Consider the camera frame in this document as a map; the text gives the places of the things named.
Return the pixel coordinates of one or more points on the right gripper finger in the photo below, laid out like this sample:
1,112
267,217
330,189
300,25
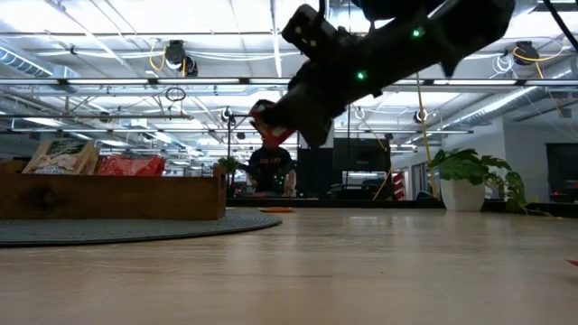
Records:
282,115

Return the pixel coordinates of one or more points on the red strawberry tea packet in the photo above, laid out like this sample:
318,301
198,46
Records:
574,262
131,166
273,134

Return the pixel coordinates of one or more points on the beige tea packet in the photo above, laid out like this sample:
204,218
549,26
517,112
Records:
58,158

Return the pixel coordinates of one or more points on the orange tea packet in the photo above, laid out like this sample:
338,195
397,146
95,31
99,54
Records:
276,209

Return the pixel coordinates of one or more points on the person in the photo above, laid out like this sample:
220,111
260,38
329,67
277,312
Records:
271,167

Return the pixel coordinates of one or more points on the black cabinet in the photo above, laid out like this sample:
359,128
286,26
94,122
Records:
316,176

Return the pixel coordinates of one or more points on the small green background plant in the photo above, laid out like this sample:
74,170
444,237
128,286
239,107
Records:
228,163

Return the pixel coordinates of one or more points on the black monitor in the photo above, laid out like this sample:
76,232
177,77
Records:
361,155

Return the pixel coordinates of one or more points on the red white striped object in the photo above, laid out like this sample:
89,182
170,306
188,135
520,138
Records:
399,187

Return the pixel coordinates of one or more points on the green potted plant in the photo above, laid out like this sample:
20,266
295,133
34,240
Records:
463,196

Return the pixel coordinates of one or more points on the round grey mat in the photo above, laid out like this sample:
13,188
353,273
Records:
135,231

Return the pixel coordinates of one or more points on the wooden three-compartment tray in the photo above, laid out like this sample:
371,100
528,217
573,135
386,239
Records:
113,198

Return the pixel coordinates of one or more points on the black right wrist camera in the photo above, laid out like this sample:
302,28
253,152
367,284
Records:
307,29

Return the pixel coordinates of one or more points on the black aluminium table frame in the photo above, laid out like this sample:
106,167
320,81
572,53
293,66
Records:
316,203

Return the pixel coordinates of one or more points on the silver ventilation duct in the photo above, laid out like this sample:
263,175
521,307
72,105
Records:
496,106
22,63

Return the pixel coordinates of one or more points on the dark wall screen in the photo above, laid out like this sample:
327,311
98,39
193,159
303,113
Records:
562,171

